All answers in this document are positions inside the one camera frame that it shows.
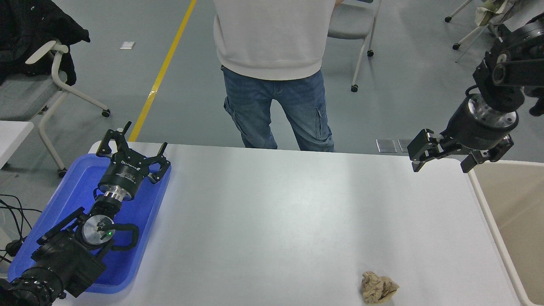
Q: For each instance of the tan paper ball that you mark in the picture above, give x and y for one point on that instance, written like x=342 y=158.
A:
x=378 y=289

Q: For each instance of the white-legged wheeled chair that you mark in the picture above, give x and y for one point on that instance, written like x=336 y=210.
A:
x=469 y=37

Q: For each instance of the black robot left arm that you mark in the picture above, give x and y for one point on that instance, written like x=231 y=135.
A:
x=63 y=259

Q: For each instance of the grey chair with armrest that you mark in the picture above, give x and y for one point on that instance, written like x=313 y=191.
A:
x=25 y=95

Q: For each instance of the black jacket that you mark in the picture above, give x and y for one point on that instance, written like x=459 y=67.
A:
x=25 y=25

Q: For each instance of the beige cloth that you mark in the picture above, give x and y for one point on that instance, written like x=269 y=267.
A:
x=488 y=10

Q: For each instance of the small white table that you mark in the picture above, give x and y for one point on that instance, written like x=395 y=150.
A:
x=12 y=136

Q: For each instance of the blue plastic tray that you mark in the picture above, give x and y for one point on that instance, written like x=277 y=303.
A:
x=140 y=204

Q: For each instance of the large pale bin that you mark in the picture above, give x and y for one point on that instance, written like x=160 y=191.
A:
x=510 y=204

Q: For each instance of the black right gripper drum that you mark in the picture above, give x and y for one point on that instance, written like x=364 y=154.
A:
x=476 y=131

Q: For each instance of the silver floor plate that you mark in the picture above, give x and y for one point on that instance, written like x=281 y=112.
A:
x=386 y=145
x=403 y=144

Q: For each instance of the grey armless chair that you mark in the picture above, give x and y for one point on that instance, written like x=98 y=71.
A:
x=350 y=23

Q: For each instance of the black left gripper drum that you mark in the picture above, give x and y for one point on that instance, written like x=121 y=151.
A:
x=123 y=176

